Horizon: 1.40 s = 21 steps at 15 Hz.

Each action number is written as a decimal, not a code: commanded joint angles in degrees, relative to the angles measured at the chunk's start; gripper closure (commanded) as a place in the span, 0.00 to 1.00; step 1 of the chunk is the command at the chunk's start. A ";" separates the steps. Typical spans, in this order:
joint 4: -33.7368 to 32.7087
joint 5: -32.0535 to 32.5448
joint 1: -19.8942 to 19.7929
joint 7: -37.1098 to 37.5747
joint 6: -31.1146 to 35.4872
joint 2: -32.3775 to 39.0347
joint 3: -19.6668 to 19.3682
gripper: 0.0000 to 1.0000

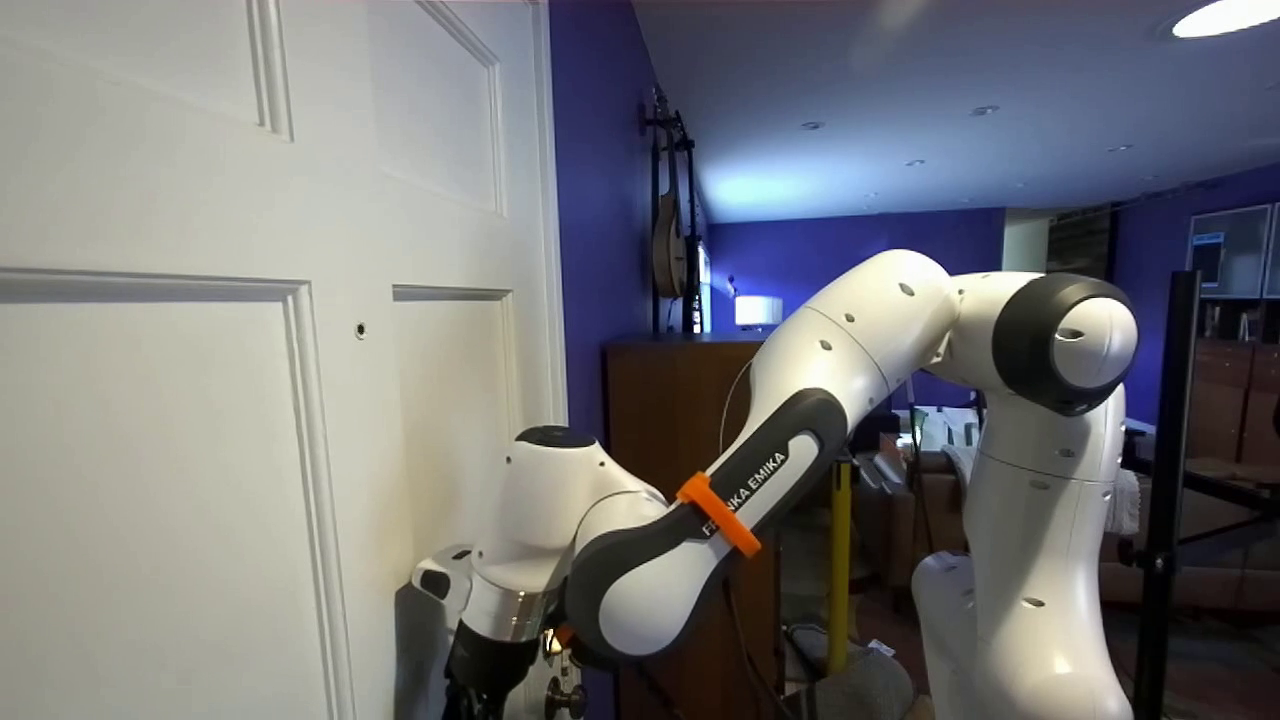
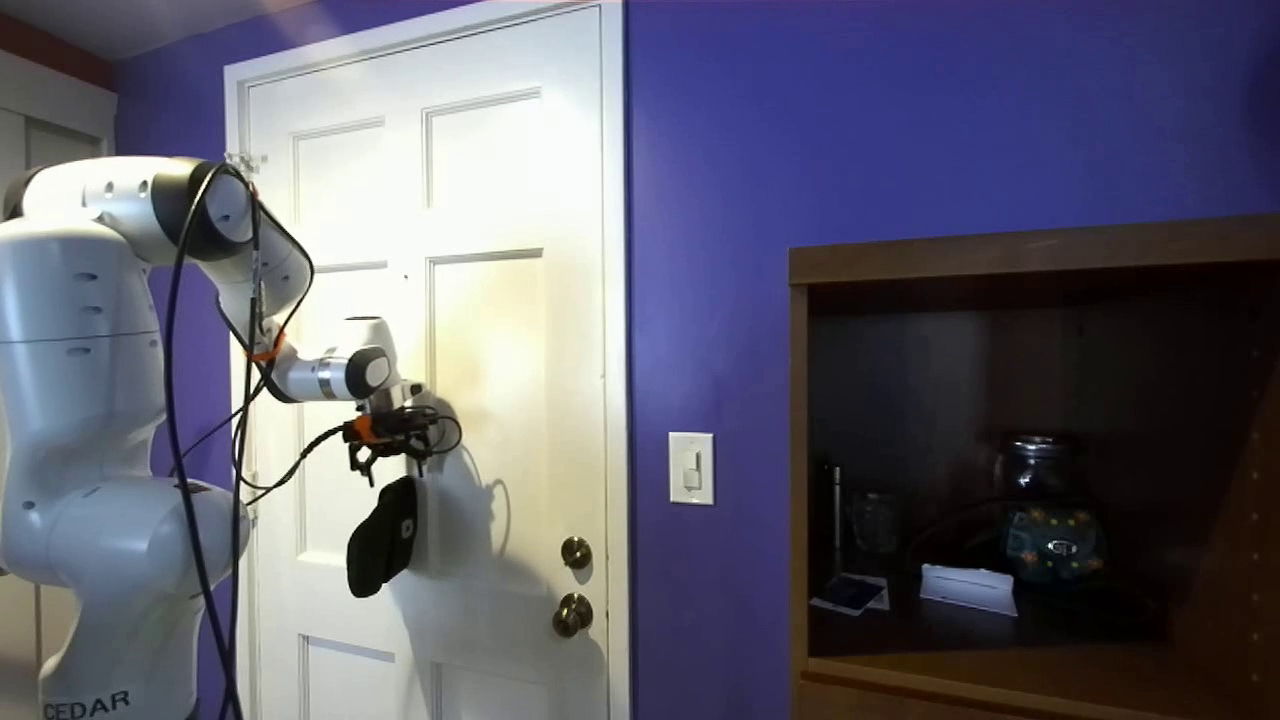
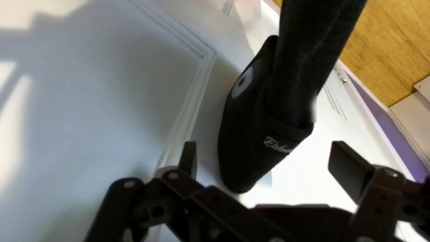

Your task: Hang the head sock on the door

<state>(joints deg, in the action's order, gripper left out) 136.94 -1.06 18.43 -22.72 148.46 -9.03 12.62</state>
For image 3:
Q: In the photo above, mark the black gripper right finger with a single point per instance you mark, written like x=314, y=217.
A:
x=385, y=202

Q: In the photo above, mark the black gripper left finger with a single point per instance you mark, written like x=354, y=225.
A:
x=170, y=210

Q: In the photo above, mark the black head sock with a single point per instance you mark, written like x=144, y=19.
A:
x=250, y=148

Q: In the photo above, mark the white panelled door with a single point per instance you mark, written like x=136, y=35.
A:
x=89, y=112

